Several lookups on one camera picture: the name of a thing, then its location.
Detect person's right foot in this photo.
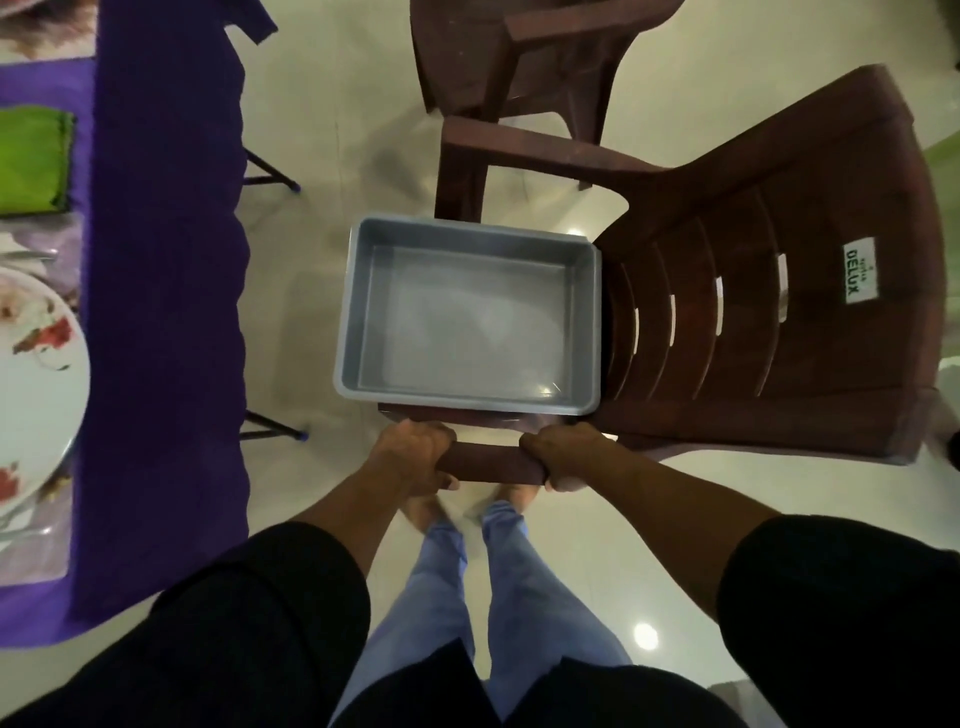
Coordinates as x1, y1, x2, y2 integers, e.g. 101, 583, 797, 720
494, 483, 541, 515

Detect grey plastic tub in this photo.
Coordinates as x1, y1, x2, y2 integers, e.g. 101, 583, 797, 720
333, 215, 604, 418

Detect person's foot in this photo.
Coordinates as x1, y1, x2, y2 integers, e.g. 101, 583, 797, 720
401, 491, 451, 534
494, 483, 541, 515

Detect person's black shirt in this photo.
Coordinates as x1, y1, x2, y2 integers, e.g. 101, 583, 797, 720
0, 515, 960, 728

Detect brown plastic armchair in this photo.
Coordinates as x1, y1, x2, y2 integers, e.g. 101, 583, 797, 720
410, 0, 685, 189
377, 63, 948, 485

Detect person's right hand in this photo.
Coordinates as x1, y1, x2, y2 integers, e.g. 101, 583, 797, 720
518, 421, 625, 494

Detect white rose print plate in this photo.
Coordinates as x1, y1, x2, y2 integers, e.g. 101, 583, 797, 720
0, 266, 91, 519

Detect person's right forearm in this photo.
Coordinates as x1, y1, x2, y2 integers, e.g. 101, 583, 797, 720
584, 449, 781, 620

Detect person's left foot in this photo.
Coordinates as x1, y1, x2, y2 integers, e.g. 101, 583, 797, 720
401, 491, 451, 534

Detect green ribbed mat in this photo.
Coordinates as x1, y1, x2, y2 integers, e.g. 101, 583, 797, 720
0, 104, 76, 217

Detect person's left hand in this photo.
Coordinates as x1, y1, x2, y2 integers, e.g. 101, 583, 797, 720
371, 418, 460, 498

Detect purple tablecloth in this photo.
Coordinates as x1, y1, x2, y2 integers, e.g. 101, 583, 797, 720
0, 0, 309, 650

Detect person's light blue trousers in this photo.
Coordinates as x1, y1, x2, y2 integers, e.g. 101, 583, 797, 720
329, 500, 635, 721

